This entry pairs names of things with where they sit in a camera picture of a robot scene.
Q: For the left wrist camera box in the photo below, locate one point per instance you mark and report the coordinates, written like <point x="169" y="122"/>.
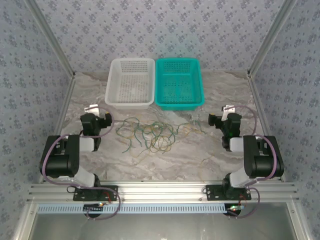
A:
<point x="90" y="108"/>

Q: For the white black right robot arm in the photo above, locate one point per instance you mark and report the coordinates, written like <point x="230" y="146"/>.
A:
<point x="262" y="160"/>

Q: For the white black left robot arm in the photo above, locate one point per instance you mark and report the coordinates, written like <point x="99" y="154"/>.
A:
<point x="72" y="155"/>

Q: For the small black circuit board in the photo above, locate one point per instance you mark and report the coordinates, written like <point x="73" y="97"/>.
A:
<point x="92" y="208"/>
<point x="233" y="211"/>

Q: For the teal perforated plastic basket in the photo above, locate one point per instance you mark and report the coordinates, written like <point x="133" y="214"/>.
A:
<point x="178" y="85"/>

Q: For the aluminium side rail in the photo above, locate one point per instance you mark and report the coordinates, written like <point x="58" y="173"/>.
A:
<point x="260" y="105"/>
<point x="66" y="105"/>

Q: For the aluminium frame post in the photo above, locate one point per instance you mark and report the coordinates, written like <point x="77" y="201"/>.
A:
<point x="272" y="37"/>
<point x="50" y="37"/>

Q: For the white perforated plastic basket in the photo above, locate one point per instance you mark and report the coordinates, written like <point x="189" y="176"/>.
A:
<point x="128" y="85"/>

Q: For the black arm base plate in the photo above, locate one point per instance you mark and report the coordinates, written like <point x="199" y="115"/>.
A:
<point x="215" y="192"/>
<point x="110" y="193"/>

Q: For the grey metal shelf panel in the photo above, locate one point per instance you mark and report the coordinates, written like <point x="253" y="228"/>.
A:
<point x="162" y="227"/>

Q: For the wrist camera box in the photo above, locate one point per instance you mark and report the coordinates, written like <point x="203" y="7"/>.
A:
<point x="227" y="110"/>
<point x="90" y="108"/>

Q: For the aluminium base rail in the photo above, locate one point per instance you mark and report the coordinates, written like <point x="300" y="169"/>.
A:
<point x="162" y="191"/>

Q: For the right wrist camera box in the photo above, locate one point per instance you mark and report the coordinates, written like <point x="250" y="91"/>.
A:
<point x="227" y="110"/>

